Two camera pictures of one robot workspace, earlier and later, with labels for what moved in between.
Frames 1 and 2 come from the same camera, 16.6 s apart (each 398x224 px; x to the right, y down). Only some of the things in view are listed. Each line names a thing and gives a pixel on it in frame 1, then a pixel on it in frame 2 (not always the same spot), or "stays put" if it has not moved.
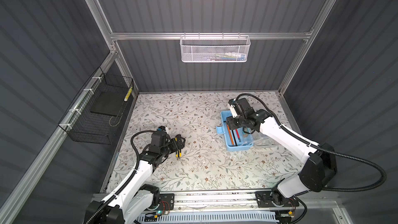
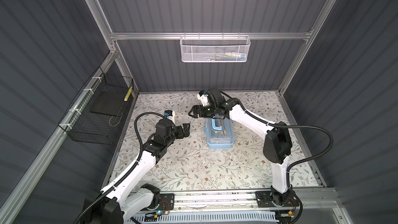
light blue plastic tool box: x=237 y=139 -> x=220 y=134
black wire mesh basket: x=94 y=116 stays put
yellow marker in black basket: x=128 y=94 stays put
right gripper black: x=230 y=123 -> x=200 y=112
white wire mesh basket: x=214 y=49 stays put
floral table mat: x=202 y=163 stays put
